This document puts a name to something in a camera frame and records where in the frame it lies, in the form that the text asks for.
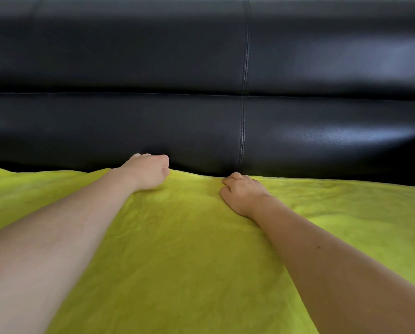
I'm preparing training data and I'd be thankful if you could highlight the person's left hand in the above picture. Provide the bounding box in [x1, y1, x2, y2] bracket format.
[119, 153, 171, 192]

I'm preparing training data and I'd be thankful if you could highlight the person's right hand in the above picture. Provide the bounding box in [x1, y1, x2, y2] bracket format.
[219, 172, 272, 219]

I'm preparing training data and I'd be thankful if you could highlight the yellow-green bed sheet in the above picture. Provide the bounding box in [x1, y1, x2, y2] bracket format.
[0, 167, 415, 334]

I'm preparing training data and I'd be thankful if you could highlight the person's right forearm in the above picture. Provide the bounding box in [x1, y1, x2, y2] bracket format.
[251, 195, 415, 334]

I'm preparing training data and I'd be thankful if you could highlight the person's left forearm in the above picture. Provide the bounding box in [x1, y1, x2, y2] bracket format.
[0, 167, 138, 334]

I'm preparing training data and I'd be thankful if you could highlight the black leather headboard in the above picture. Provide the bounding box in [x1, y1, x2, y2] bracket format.
[0, 0, 415, 187]

